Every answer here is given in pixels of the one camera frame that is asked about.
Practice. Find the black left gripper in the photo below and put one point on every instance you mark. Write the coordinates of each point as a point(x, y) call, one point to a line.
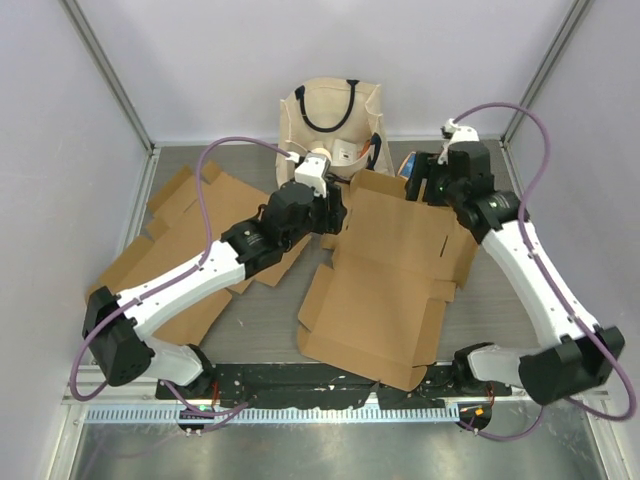
point(333, 211)

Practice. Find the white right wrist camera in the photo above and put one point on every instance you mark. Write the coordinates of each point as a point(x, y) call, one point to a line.
point(453, 132)

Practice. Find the beige canvas tote bag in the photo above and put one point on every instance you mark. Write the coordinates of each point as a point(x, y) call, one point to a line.
point(325, 109)

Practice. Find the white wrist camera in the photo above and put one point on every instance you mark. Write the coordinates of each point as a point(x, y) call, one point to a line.
point(453, 132)
point(309, 170)

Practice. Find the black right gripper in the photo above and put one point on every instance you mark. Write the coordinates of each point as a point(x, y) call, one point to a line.
point(427, 166)

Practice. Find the orange item in bag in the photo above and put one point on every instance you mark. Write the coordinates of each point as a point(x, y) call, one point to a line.
point(365, 147)

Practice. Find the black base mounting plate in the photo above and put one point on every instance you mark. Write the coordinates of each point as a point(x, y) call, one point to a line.
point(313, 385)

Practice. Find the brown cardboard box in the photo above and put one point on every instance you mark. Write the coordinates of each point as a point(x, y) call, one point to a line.
point(378, 309)

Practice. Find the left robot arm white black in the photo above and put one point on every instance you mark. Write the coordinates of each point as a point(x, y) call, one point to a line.
point(119, 327)

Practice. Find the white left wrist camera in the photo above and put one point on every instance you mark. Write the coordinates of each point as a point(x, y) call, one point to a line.
point(309, 170)

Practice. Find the flat spare cardboard blank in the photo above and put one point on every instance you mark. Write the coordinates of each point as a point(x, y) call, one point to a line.
point(176, 234)

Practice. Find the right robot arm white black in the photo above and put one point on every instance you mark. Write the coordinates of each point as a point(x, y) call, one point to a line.
point(574, 351)

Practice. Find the tape roll in bag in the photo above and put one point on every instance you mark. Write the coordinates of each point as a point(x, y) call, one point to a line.
point(318, 148)

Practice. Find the white slotted cable duct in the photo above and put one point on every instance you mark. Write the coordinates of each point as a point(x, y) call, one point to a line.
point(369, 413)

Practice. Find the white box in bag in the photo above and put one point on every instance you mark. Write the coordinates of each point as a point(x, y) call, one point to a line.
point(344, 153)

